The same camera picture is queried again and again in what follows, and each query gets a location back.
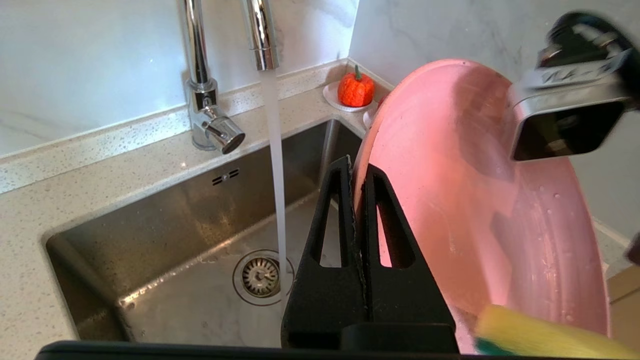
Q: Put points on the small white dish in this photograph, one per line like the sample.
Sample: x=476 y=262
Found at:
x=332 y=97
x=367 y=119

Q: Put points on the light wooden cabinet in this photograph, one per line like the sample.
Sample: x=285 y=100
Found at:
x=625 y=310

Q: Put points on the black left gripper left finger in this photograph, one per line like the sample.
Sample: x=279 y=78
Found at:
x=325 y=305

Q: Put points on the stainless steel sink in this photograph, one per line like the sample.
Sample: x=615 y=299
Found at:
x=150 y=235

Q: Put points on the yellow green sponge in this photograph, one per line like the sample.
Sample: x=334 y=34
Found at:
x=540 y=337

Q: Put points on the pink plate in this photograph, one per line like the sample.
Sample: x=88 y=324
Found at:
x=475 y=210

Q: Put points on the metal sink drain strainer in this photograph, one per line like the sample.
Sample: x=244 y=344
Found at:
x=260 y=277

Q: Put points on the chrome faucet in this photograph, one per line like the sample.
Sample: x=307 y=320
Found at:
x=205 y=100

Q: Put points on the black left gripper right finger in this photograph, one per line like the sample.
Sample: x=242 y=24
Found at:
x=405 y=300

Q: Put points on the orange red tomato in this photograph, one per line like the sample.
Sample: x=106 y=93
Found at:
x=356 y=90

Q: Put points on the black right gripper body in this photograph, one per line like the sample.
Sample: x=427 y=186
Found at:
x=634 y=250

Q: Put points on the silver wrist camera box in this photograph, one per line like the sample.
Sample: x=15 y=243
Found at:
x=565 y=120

